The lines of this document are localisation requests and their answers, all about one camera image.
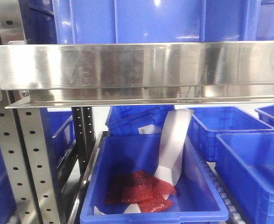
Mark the blue bin left shelf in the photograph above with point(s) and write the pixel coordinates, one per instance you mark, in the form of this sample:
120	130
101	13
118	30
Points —
58	133

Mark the stainless steel shelf rack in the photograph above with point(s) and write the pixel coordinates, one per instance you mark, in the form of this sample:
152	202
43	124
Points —
37	72

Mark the blue bin right front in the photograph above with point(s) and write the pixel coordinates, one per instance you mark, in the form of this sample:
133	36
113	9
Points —
245	163

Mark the white paper sheet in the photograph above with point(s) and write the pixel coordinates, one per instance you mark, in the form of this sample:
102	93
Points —
174	144

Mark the blue bin upper shelf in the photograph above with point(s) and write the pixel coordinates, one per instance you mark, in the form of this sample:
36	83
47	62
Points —
142	21

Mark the blue bin right rear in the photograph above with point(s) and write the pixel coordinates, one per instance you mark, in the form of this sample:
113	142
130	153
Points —
207	122

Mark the blue bin with red contents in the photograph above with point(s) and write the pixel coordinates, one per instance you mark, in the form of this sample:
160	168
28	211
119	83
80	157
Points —
196	201

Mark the blue bin shelf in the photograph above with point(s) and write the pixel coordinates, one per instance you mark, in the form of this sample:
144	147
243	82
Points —
58	133
142	21

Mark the red mesh bag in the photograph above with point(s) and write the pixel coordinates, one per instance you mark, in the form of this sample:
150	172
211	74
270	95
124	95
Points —
142	189

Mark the tilted blue bin behind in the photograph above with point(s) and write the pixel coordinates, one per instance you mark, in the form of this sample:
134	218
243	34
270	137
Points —
137	119

